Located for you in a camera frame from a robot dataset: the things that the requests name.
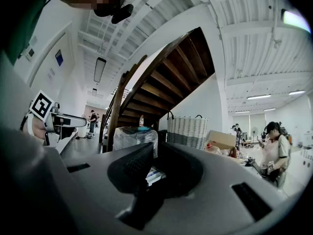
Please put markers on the plastic-wrapped bulky object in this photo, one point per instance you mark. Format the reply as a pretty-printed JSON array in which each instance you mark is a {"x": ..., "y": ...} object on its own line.
[{"x": 129, "y": 138}]

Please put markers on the black head-worn camera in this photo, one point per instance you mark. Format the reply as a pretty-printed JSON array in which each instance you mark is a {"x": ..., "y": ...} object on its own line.
[{"x": 119, "y": 12}]

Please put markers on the white cylindrical bin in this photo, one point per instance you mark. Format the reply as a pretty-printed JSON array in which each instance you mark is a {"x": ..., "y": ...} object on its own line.
[{"x": 82, "y": 131}]

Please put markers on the large black hanging ceiling light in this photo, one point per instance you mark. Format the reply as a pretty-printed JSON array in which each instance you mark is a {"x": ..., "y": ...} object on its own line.
[{"x": 99, "y": 70}]

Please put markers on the clear red-capped plastic bottle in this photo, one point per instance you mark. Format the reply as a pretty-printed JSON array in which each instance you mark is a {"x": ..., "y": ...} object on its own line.
[{"x": 141, "y": 121}]

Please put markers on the person's green shirt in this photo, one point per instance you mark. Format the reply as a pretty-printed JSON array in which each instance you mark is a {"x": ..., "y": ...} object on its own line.
[{"x": 27, "y": 26}]

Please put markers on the blue wall poster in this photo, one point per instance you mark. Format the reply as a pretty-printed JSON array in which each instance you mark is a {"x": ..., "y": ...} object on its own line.
[{"x": 59, "y": 57}]

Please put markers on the white and grey woven basket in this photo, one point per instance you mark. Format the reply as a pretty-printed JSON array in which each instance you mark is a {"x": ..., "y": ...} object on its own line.
[{"x": 187, "y": 131}]

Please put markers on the white and blue detergent drawer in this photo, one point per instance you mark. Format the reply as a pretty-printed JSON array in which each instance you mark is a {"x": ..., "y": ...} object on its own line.
[{"x": 154, "y": 176}]

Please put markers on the dark wooden staircase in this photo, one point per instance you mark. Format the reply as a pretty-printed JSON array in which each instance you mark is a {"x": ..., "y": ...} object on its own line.
[{"x": 171, "y": 77}]

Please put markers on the standing fan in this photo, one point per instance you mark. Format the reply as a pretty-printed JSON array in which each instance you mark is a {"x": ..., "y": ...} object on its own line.
[{"x": 254, "y": 132}]

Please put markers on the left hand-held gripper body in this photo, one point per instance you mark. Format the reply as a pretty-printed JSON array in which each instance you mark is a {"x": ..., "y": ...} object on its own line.
[{"x": 52, "y": 125}]

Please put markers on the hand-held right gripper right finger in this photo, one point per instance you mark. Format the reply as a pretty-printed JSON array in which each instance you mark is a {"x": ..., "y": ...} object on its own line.
[{"x": 183, "y": 172}]

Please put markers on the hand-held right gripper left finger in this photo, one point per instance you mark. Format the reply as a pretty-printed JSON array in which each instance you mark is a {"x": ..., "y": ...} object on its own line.
[{"x": 132, "y": 166}]

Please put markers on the small black hanging ceiling light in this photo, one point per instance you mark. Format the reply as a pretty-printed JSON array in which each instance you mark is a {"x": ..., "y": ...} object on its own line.
[{"x": 94, "y": 92}]

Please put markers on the open cardboard box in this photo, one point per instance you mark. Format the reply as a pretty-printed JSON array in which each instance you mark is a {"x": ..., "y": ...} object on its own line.
[{"x": 220, "y": 138}]

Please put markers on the white tube ceiling light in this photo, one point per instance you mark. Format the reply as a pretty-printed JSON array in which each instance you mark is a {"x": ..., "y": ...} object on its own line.
[
  {"x": 259, "y": 97},
  {"x": 297, "y": 92},
  {"x": 269, "y": 109}
]

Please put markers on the person's left forearm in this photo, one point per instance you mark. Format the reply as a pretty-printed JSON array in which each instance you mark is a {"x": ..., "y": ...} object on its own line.
[{"x": 38, "y": 128}]

